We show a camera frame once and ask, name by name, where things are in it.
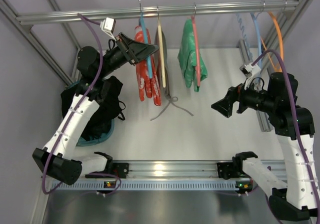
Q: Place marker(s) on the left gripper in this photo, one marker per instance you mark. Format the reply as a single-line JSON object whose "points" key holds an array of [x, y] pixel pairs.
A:
{"points": [[128, 51]]}

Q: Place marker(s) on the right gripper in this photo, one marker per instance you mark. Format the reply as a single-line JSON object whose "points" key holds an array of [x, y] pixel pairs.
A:
{"points": [[240, 100]]}

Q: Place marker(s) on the teal blue hanger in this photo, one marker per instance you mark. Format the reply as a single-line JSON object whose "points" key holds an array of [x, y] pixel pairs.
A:
{"points": [[145, 37]]}

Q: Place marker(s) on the red white patterned trousers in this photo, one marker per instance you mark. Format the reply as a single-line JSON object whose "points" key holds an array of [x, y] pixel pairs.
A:
{"points": [[148, 87]]}

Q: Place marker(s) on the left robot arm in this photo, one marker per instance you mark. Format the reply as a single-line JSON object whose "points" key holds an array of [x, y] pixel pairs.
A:
{"points": [[94, 104]]}

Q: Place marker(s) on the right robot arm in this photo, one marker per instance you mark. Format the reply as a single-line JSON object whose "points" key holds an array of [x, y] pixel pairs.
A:
{"points": [[297, 199]]}

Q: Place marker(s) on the beige wooden hanger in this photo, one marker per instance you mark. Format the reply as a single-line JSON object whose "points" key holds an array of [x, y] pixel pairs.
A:
{"points": [[161, 50]]}

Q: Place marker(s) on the green patterned trousers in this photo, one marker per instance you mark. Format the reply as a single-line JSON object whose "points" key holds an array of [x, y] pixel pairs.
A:
{"points": [[187, 56]]}

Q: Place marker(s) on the brown grey trousers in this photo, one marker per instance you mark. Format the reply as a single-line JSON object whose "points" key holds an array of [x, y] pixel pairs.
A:
{"points": [[166, 91]]}

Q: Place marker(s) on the pink hanger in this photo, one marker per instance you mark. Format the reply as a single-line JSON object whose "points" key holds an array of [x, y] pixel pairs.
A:
{"points": [[196, 42]]}

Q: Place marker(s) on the light blue spiral hanger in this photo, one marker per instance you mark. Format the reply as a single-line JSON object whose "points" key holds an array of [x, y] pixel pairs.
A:
{"points": [[244, 36]]}

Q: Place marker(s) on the orange hanger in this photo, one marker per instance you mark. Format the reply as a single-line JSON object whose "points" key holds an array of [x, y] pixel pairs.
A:
{"points": [[276, 67]]}

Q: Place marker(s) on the black clothes pile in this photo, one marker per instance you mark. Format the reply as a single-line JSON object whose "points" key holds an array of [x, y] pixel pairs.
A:
{"points": [[108, 110]]}

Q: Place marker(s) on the teal laundry basket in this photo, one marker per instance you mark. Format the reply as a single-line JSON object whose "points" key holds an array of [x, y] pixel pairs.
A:
{"points": [[107, 129]]}

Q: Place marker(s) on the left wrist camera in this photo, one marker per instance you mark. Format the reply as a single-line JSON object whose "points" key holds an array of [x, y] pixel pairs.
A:
{"points": [[108, 26]]}

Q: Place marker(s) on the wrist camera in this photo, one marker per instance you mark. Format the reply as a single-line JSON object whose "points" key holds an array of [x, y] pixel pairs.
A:
{"points": [[250, 72], [108, 26]]}

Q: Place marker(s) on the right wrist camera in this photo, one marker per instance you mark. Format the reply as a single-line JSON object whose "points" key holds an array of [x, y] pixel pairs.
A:
{"points": [[250, 72]]}

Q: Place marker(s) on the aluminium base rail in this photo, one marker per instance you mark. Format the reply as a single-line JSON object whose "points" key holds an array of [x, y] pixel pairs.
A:
{"points": [[170, 169]]}

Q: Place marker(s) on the left aluminium frame post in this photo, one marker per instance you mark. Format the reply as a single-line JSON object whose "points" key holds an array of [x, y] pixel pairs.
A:
{"points": [[55, 41]]}

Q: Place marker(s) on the aluminium frame post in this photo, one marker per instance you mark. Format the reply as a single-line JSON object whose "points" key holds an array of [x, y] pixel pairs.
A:
{"points": [[283, 24], [55, 41]]}

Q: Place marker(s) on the aluminium hanging rail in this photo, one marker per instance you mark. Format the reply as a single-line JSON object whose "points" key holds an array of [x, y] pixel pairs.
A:
{"points": [[155, 11]]}

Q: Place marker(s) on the right aluminium frame post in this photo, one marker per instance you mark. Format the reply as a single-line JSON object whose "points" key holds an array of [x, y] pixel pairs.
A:
{"points": [[283, 24]]}

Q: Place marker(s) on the light blue cable duct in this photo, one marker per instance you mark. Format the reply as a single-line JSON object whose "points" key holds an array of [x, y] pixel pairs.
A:
{"points": [[166, 185]]}

